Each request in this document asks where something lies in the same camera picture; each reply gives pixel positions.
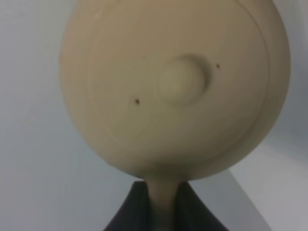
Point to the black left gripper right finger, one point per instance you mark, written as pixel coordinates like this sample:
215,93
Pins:
191,214

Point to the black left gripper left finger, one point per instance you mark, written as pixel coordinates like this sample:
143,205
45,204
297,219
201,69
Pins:
134,214

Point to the beige teapot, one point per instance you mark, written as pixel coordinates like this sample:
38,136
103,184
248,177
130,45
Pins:
170,91

